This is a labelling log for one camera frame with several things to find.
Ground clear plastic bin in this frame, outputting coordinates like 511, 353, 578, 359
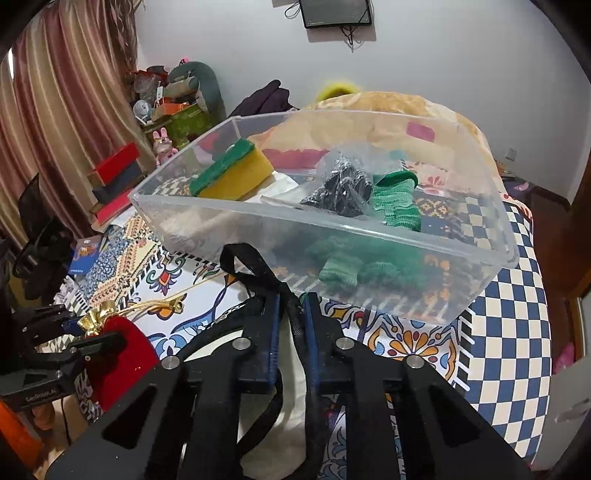
128, 108, 520, 326

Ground grey green dinosaur plush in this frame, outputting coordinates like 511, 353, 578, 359
167, 61, 227, 121

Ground dark box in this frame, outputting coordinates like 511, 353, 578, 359
91, 161, 146, 205

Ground black wall monitor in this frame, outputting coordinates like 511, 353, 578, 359
298, 0, 374, 30

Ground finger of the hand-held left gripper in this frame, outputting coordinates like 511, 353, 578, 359
25, 331, 129, 376
11, 305, 79, 346

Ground pink rabbit toy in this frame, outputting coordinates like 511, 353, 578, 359
152, 128, 180, 164

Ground green box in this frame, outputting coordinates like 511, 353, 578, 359
159, 104, 218, 145

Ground yellow green sponge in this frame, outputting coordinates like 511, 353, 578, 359
188, 140, 274, 200

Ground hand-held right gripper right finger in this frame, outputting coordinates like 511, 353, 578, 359
301, 292, 536, 480

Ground green knitted cloth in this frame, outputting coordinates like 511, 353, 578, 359
305, 170, 428, 289

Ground red book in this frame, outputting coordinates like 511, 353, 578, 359
90, 189, 137, 224

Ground black clothing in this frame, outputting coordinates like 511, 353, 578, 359
228, 80, 298, 119

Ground red velvet pouch gold ribbon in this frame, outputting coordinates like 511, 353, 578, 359
76, 298, 185, 414

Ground white bag with black strap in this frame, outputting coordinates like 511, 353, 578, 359
178, 242, 340, 480

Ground yellow fuzzy item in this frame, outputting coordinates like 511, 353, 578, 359
316, 80, 363, 101

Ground blue card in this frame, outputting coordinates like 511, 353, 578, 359
69, 236, 103, 278

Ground black cable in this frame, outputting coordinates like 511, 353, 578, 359
341, 24, 365, 51

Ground black chair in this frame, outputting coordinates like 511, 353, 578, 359
0, 173, 77, 303

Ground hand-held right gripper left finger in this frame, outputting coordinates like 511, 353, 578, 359
51, 293, 282, 480

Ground striped curtain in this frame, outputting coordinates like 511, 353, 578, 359
0, 7, 155, 252

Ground yellow floral quilt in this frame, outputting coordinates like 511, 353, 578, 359
252, 91, 502, 185

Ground black item in plastic bag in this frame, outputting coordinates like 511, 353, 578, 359
299, 147, 376, 217

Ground red box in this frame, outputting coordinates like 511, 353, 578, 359
87, 142, 140, 186

